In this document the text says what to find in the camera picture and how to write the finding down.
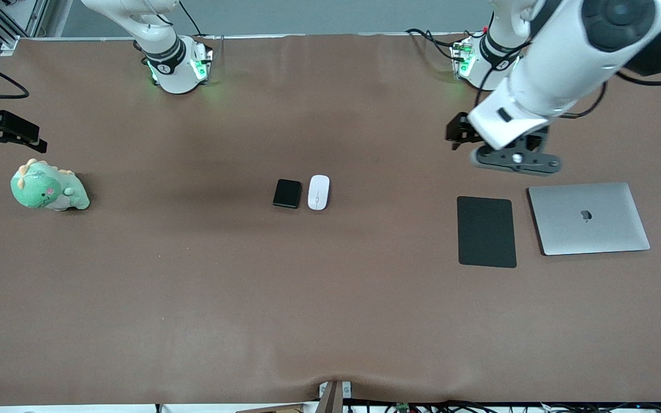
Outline white computer mouse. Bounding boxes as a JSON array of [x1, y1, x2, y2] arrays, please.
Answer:
[[308, 174, 331, 211]]

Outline front camera mount post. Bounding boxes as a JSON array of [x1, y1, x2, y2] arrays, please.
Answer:
[[318, 380, 352, 413]]

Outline black left arm base cables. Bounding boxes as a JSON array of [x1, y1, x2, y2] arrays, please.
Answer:
[[405, 27, 484, 63]]

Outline aluminium frame profile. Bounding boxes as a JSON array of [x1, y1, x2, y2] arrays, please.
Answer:
[[0, 0, 51, 56]]

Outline silver closed laptop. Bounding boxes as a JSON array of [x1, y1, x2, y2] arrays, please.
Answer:
[[527, 182, 651, 256]]

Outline green plush dinosaur toy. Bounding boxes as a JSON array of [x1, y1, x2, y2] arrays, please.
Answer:
[[10, 158, 91, 212]]

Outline black mouse pad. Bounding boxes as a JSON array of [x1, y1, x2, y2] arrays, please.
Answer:
[[457, 196, 518, 269]]

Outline brown table cloth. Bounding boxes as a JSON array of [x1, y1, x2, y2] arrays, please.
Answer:
[[0, 33, 661, 408]]

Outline black phone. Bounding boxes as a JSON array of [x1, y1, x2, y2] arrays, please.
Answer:
[[273, 179, 303, 209]]

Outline black right arm base cable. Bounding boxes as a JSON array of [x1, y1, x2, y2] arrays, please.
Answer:
[[178, 0, 203, 37]]

